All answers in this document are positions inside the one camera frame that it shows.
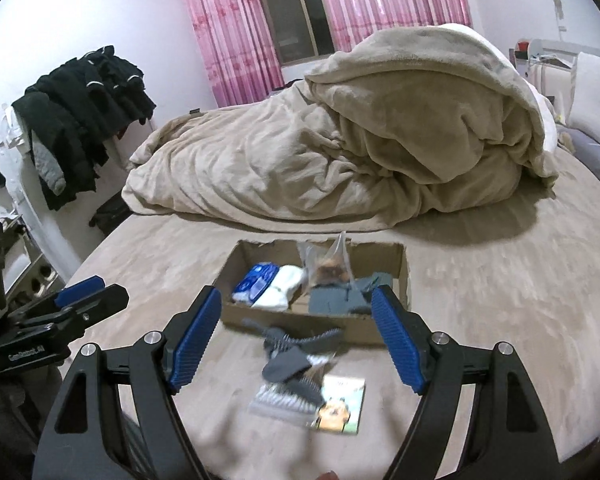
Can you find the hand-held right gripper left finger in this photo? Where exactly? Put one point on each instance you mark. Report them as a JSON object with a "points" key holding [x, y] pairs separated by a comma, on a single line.
{"points": [[195, 340]]}

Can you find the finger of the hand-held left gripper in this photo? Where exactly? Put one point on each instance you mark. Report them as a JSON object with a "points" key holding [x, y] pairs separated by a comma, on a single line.
{"points": [[105, 302], [82, 287]]}

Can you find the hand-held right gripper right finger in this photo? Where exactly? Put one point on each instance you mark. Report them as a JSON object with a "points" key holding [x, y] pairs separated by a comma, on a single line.
{"points": [[397, 342]]}

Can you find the cardboard box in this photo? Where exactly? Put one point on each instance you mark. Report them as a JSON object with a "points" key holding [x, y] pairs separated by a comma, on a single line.
{"points": [[260, 312]]}

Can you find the clear packet of grey combs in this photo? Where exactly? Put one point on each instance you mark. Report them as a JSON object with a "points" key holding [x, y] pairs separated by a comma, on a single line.
{"points": [[290, 360]]}

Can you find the dark grey folded cloth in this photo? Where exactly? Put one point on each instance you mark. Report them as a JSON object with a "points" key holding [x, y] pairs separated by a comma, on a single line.
{"points": [[377, 282]]}

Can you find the black bag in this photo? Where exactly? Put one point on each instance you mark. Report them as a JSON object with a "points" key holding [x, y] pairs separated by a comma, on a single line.
{"points": [[110, 212]]}

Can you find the blue and white packet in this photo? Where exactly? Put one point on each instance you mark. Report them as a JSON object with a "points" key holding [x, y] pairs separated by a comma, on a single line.
{"points": [[252, 282]]}

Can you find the dog picture card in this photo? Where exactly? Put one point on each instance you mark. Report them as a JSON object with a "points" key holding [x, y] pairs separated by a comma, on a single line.
{"points": [[342, 405]]}

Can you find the bed with beige sheet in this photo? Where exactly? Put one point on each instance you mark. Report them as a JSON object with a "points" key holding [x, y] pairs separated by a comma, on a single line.
{"points": [[480, 285]]}

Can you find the clear bag with brown item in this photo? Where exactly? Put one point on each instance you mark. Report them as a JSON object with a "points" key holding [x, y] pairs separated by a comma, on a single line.
{"points": [[330, 267]]}

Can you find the white folded socks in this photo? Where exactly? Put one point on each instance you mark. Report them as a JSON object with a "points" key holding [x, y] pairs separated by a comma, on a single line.
{"points": [[289, 285]]}

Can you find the pile of black clothes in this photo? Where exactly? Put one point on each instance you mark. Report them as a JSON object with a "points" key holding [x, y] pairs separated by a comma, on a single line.
{"points": [[75, 115]]}

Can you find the beige fleece blanket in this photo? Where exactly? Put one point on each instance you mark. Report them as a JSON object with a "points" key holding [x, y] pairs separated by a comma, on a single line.
{"points": [[330, 150]]}

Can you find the white pillow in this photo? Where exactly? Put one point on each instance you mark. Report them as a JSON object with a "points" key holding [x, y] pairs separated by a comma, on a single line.
{"points": [[595, 92]]}

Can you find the white headboard shelf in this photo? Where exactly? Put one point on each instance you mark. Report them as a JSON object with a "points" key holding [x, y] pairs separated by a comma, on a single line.
{"points": [[542, 57]]}

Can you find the window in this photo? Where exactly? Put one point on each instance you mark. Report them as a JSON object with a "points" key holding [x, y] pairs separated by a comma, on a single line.
{"points": [[290, 10]]}

